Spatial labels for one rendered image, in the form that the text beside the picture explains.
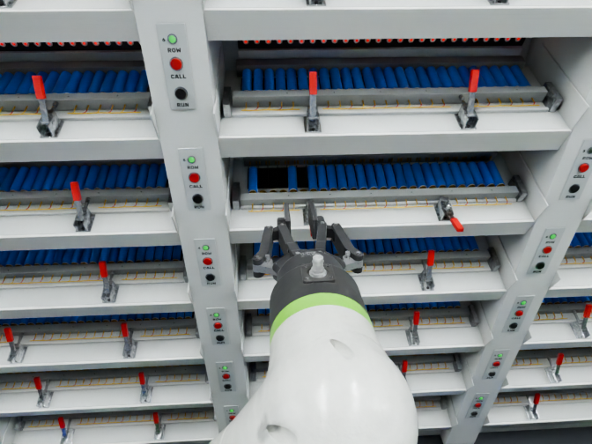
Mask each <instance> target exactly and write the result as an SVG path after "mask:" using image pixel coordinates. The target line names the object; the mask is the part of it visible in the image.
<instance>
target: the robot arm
mask: <svg viewBox="0 0 592 444"><path fill-rule="evenodd" d="M308 223H309V226H310V230H311V234H312V238H313V239H314V240H316V242H315V248H310V249H300V248H299V246H298V244H297V242H294V240H293V238H292V236H291V217H290V210H289V204H288V203H284V217H283V218H277V226H276V227H273V226H265V227H264V229H263V237H262V241H261V245H260V249H259V251H258V252H257V253H256V254H255V255H254V256H253V258H252V261H253V275H254V277H255V278H261V277H263V275H264V274H270V275H272V276H273V278H274V280H276V281H277V283H276V284H275V286H274V288H273V290H272V292H271V295H270V363H269V369H268V373H267V376H266V378H265V380H264V381H263V383H262V384H261V386H260V387H259V389H258V390H257V391H256V392H255V393H254V395H253V396H252V397H251V398H250V400H249V401H248V403H247V404H246V405H245V406H244V407H243V409H242V410H241V411H240V413H239V414H238V415H237V416H236V417H235V418H234V420H233V421H232V422H231V423H230V424H229V425H228V426H227V427H226V428H225V429H224V430H223V431H222V432H221V433H220V434H219V435H218V436H217V437H216V438H214V439H213V440H212V441H211V442H210V443H209V444H417V443H418V414H417V409H416V405H415V402H414V399H413V396H412V393H411V390H410V388H409V385H408V383H407V381H406V380H405V379H404V377H403V375H402V373H401V372H400V370H399V369H398V368H397V367H396V365H395V364H394V363H393V361H392V360H391V359H390V358H389V356H388V355H387V353H386V352H385V351H384V350H383V348H382V346H381V344H380V342H379V340H378V338H377V336H376V334H375V332H374V327H373V325H372V323H371V320H370V318H369V315H368V312H367V311H366V306H365V304H364V301H363V299H362V297H361V294H360V291H359V288H358V286H357V284H356V282H355V280H354V279H353V278H352V276H351V275H350V274H349V273H347V272H346V271H348V270H351V271H352V272H354V273H357V274H359V273H361V272H362V268H363V253H362V252H361V251H359V250H358V249H356V248H355V247H354V246H353V245H352V243H351V241H350V239H349V238H348V236H347V234H346V233H345V231H344V229H343V228H342V227H341V225H340V224H339V223H333V224H331V226H329V225H327V223H326V222H325V220H324V217H323V216H317V215H316V212H315V207H314V204H313V203H308ZM327 238H331V240H332V242H333V244H334V246H335V248H336V250H337V252H338V254H339V256H340V258H341V259H340V258H338V257H336V256H334V255H332V254H331V253H329V252H327V251H326V240H327ZM276 240H278V243H279V245H280V247H281V249H282V251H283V254H284V256H283V257H281V258H280V259H279V260H277V261H276V262H275V263H272V259H271V255H272V249H273V243H274V241H276Z"/></svg>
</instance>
